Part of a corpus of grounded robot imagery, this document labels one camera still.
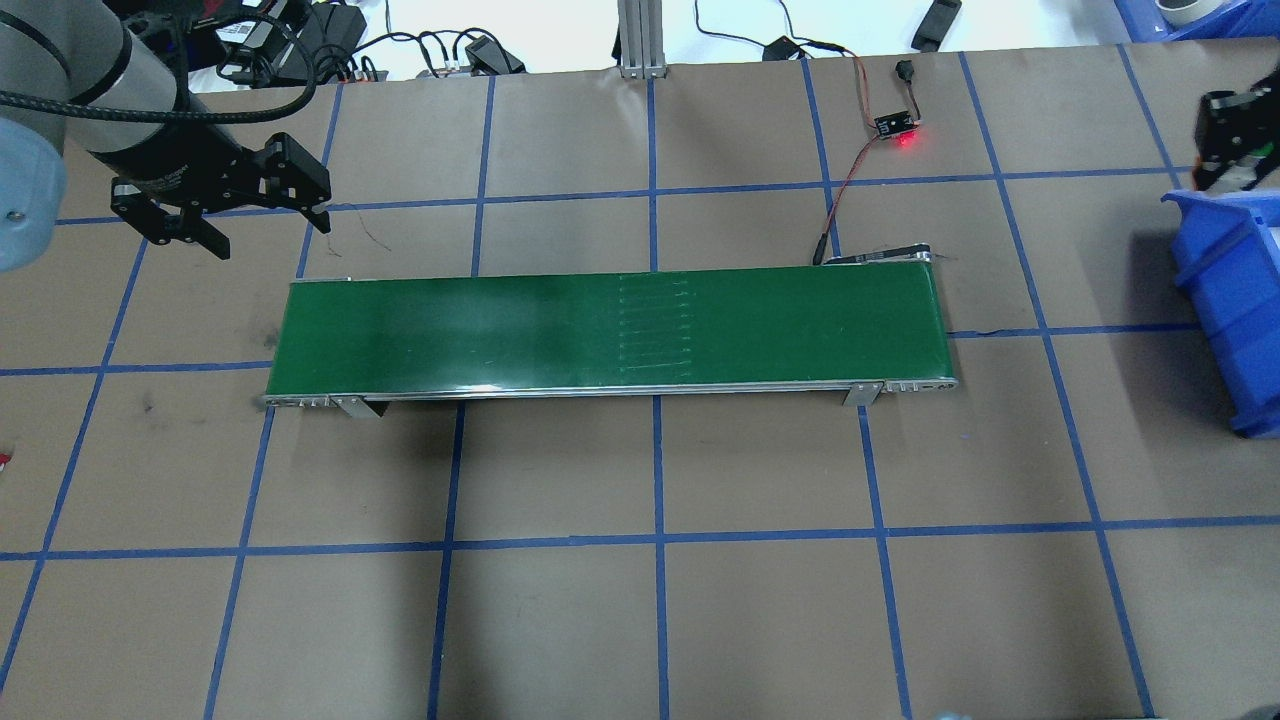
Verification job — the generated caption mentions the large blue storage bin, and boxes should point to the large blue storage bin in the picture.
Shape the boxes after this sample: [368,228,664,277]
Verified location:
[1113,0,1280,43]

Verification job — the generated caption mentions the large black power brick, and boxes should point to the large black power brick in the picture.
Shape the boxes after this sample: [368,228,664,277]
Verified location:
[300,2,368,63]

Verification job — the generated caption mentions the blue open-front parts bin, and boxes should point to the blue open-front parts bin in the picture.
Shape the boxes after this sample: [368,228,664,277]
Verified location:
[1160,188,1280,439]

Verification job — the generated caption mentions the black power adapter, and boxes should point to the black power adapter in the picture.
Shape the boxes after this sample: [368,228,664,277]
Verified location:
[464,35,528,77]

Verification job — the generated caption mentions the green conveyor belt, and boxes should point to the green conveyor belt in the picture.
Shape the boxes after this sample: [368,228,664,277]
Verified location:
[262,243,959,411]

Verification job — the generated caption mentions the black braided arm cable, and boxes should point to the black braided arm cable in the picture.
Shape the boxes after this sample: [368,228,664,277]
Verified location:
[0,15,321,125]

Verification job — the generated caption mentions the black power adapters and cables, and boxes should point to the black power adapters and cables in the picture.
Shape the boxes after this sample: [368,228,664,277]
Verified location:
[110,0,311,91]

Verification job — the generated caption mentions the aluminium profile post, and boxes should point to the aluminium profile post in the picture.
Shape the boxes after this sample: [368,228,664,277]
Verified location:
[615,0,669,79]

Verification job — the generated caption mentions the red black conveyor wire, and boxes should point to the red black conveyor wire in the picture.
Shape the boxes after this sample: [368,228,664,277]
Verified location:
[812,130,883,267]

